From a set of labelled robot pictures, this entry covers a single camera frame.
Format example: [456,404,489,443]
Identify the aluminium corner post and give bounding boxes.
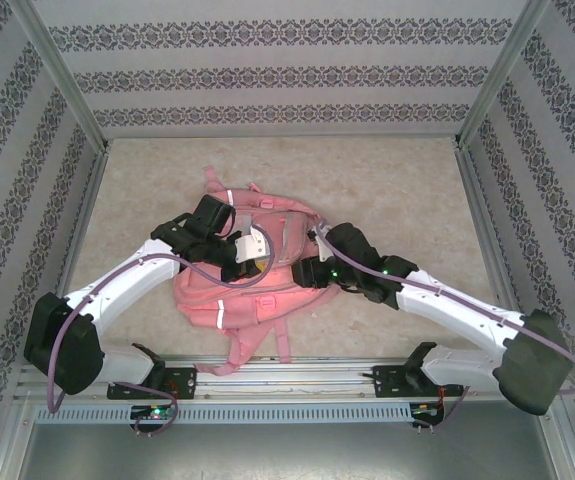
[5,0,111,154]
[455,0,553,149]

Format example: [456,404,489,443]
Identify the small circuit board with LED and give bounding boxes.
[130,404,174,422]
[411,402,446,420]

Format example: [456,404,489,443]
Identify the slotted grey cable duct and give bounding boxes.
[34,402,414,425]

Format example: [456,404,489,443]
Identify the aluminium side rail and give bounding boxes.
[453,139,539,361]
[34,142,113,369]

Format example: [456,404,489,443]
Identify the grey metal base panel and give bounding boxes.
[16,422,563,480]

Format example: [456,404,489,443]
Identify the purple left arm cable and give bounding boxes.
[46,225,274,436]

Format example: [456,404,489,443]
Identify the aluminium mounting rail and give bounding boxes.
[14,354,557,401]

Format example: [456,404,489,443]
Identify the pink student backpack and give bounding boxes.
[173,167,342,379]

